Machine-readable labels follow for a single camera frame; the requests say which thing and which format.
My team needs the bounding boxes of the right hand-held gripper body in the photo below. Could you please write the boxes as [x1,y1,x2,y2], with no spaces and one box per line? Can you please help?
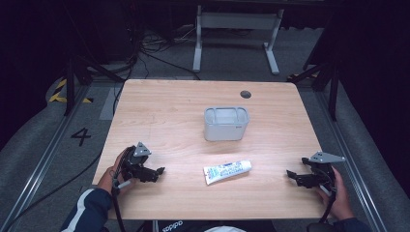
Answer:
[301,151,346,197]

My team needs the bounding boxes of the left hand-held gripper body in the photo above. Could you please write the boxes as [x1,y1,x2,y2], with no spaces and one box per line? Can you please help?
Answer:
[119,141,153,191]

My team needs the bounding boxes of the person's left hand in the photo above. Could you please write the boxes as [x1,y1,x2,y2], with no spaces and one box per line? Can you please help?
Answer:
[97,150,137,196]

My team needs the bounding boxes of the person's right hand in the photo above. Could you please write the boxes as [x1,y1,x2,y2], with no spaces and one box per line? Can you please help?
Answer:
[316,166,356,221]

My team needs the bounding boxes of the white toothpaste tube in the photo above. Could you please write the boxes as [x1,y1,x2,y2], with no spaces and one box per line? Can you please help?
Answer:
[202,159,252,187]

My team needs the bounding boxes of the white plastic container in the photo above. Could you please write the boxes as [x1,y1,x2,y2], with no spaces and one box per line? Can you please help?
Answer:
[203,105,250,143]

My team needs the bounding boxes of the black metal stand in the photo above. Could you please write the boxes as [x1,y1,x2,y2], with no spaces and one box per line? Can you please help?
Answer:
[287,59,340,123]
[62,55,126,117]

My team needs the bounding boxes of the yellow black floor tape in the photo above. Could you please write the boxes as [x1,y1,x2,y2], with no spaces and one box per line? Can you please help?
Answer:
[47,78,95,104]

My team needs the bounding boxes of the aluminium floor rail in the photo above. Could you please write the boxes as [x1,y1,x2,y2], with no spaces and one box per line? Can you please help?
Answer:
[0,82,92,232]
[312,89,390,232]

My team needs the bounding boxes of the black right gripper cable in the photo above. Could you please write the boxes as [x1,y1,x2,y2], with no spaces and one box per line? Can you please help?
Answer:
[318,188,337,225]

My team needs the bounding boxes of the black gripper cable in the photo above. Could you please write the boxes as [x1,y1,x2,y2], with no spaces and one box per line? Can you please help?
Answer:
[110,167,128,232]
[318,188,337,225]

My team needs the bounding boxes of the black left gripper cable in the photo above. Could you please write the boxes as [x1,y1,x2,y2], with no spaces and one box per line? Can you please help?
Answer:
[110,167,128,232]

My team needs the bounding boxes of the black floor cable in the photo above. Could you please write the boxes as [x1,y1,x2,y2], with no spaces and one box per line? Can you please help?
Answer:
[0,150,104,232]

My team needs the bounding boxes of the bundle of black cables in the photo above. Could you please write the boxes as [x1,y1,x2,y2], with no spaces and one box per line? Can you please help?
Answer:
[127,22,202,81]

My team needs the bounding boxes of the white metal desk frame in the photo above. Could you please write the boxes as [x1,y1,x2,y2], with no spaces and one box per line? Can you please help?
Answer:
[191,4,285,76]

